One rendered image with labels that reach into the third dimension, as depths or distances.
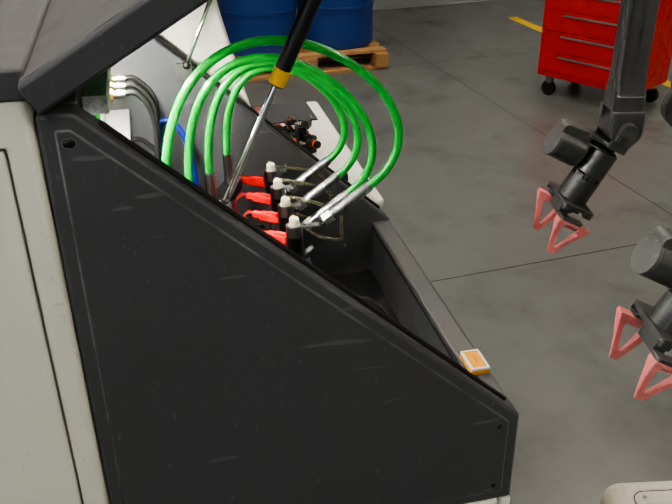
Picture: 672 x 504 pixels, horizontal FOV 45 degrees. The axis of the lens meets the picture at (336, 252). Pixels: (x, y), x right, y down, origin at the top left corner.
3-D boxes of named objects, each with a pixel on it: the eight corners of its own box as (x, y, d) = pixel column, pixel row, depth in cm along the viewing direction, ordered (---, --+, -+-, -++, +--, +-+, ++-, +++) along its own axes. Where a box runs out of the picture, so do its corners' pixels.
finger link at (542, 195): (527, 233, 154) (554, 192, 151) (518, 217, 161) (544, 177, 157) (557, 246, 156) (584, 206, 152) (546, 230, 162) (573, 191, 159)
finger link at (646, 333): (623, 401, 111) (665, 349, 107) (605, 369, 117) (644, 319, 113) (663, 417, 112) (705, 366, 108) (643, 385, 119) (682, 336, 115)
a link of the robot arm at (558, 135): (643, 130, 141) (625, 114, 148) (589, 102, 138) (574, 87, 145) (604, 187, 145) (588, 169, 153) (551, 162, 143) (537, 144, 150)
